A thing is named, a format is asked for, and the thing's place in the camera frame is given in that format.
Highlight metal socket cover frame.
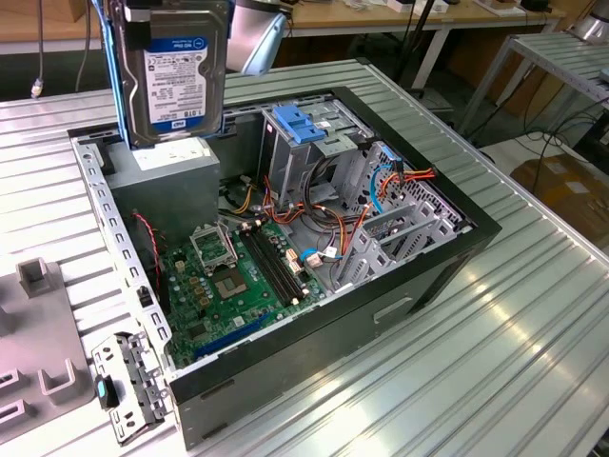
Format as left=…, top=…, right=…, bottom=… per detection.
left=189, top=222, right=238, bottom=273

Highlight metal slat table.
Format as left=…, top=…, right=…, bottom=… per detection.
left=459, top=30, right=609, bottom=139

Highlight green motherboard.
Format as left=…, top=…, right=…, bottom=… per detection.
left=159, top=221, right=329, bottom=370

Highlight black open PC case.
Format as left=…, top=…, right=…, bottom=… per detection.
left=66, top=85, right=503, bottom=451

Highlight blue data wire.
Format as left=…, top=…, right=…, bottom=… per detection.
left=297, top=246, right=344, bottom=262
left=368, top=146, right=397, bottom=220

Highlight grey metal drive cage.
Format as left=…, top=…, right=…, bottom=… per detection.
left=259, top=97, right=377, bottom=207

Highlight blue plastic drive latch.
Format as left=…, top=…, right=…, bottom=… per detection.
left=273, top=105, right=327, bottom=147

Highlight grey metal disk bay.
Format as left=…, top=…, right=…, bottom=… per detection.
left=332, top=199, right=465, bottom=294

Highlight grey power supply unit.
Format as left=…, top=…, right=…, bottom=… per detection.
left=102, top=135, right=223, bottom=239

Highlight black tripod stand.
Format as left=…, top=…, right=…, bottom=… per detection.
left=394, top=0, right=454, bottom=113

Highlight blue black bracket latch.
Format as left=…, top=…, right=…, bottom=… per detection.
left=93, top=373, right=119, bottom=409

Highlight grey cable with connector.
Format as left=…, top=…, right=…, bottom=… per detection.
left=29, top=0, right=94, bottom=100

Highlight blue expansion slot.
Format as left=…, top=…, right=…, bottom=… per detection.
left=192, top=311, right=272, bottom=359

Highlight black RAM slot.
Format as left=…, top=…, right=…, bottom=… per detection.
left=250, top=227, right=303, bottom=303
left=245, top=228, right=297, bottom=306
left=256, top=225, right=308, bottom=299
left=239, top=229, right=291, bottom=308

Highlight large cardboard box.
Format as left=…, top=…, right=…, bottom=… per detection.
left=511, top=154, right=609, bottom=239

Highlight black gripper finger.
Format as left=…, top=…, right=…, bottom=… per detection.
left=124, top=0, right=154, bottom=50

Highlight red black fan wire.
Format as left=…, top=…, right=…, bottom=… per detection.
left=131, top=211, right=164, bottom=289

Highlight multicolour wire bundle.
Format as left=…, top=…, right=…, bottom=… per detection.
left=261, top=173, right=377, bottom=253

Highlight red yellow power wire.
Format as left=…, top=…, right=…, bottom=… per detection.
left=380, top=160, right=437, bottom=186

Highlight black cable bundle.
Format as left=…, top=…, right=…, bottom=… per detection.
left=304, top=156, right=344, bottom=204

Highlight metal slot cover bracket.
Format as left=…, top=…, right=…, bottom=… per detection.
left=89, top=330, right=170, bottom=447

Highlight grey parts rack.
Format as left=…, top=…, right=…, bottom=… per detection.
left=0, top=259, right=94, bottom=429

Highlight hard disk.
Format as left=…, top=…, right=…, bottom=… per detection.
left=102, top=0, right=230, bottom=151

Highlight wooden desk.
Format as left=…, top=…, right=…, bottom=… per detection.
left=0, top=0, right=570, bottom=91

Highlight yellow orange power wires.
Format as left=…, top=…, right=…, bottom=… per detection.
left=231, top=184, right=254, bottom=215

